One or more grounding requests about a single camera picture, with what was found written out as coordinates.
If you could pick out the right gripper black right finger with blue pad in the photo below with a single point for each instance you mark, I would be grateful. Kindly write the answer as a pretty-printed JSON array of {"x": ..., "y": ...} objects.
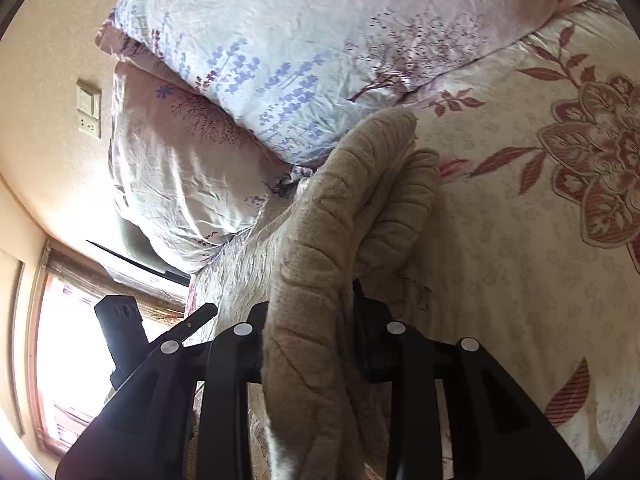
[{"x": 496, "y": 430}]

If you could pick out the floral bedspread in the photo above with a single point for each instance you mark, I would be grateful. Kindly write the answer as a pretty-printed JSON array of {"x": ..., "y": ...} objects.
[{"x": 533, "y": 244}]

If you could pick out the upper floral lavender pillow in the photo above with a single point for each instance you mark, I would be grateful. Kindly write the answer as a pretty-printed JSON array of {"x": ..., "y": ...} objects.
[{"x": 299, "y": 74}]

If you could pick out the brown wooden window frame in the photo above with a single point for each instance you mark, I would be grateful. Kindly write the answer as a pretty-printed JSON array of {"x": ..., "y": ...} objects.
[{"x": 68, "y": 366}]

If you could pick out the white wall switch socket plate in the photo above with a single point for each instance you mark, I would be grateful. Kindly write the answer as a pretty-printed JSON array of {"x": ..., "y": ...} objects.
[{"x": 88, "y": 106}]

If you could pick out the cream cable-knit sweater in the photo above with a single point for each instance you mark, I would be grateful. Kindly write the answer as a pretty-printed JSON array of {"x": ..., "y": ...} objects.
[{"x": 358, "y": 217}]

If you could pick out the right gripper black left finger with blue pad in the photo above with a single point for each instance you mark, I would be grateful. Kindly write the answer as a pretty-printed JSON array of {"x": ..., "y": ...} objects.
[{"x": 183, "y": 413}]

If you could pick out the dark bedside edge strip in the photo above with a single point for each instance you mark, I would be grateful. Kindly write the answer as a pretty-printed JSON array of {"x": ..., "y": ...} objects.
[{"x": 152, "y": 264}]

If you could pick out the lower pink floral pillow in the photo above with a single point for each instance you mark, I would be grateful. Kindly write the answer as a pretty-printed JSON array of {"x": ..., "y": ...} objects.
[{"x": 184, "y": 172}]

